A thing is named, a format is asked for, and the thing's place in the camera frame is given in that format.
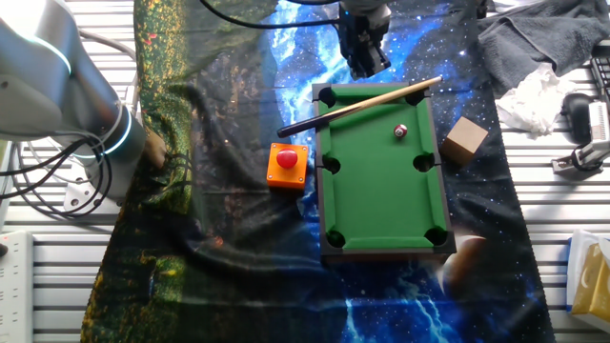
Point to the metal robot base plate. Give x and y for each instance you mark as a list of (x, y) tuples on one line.
[(78, 197)]

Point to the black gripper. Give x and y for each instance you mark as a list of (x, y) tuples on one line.
[(362, 35)]

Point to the grey towel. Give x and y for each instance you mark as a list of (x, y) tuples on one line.
[(557, 33)]

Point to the yellow white package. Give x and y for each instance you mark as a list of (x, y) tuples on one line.
[(591, 281)]

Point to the galaxy and forest printed cloth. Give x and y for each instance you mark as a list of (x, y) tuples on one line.
[(238, 286)]

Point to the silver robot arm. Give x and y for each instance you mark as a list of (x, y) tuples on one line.
[(47, 71)]

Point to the red and white pool ball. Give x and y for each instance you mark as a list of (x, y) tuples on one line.
[(400, 131)]

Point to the black white device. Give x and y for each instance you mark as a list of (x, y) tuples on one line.
[(598, 124)]

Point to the white power strip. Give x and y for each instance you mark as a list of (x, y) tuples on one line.
[(16, 295)]

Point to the mini green pool table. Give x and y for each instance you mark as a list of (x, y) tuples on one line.
[(376, 205)]

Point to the crumpled white tissue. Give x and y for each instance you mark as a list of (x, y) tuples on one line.
[(534, 105)]

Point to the orange box red button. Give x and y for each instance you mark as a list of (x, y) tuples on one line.
[(286, 178)]

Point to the black computer mouse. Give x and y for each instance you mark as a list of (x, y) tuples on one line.
[(576, 119)]

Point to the black keyboard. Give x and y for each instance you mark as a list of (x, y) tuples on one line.
[(603, 71)]

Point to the wooden cube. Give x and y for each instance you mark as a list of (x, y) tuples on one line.
[(464, 140)]

